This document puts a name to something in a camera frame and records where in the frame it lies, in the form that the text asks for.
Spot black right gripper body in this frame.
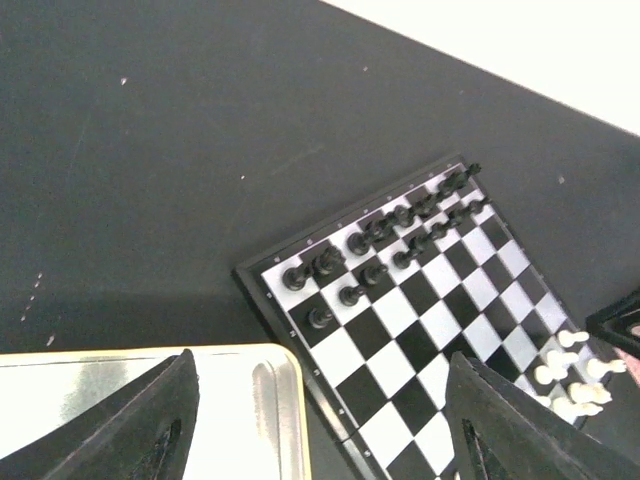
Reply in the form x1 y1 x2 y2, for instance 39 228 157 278
585 288 639 358

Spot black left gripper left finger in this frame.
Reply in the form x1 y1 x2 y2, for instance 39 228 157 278
1 349 200 479

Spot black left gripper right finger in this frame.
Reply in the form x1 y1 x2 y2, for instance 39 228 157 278
446 352 639 480

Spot white chess rook far corner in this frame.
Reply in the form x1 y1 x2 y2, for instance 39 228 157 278
586 358 627 379

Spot white chess piece right edge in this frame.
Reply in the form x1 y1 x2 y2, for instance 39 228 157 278
545 350 579 369

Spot white chess bishop far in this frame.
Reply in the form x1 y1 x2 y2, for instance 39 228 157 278
551 397 603 418

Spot white chess pawn on board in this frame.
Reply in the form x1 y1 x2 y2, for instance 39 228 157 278
533 365 568 385

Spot white chess knight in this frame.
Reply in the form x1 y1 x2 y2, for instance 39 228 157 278
568 382 612 405

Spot black chess pawn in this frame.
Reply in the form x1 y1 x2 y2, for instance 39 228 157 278
307 308 334 330

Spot tan sweet bear tin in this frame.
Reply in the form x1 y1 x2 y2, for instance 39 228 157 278
1 344 311 479

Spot black and white chessboard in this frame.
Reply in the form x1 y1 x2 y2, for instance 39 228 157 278
235 155 610 479

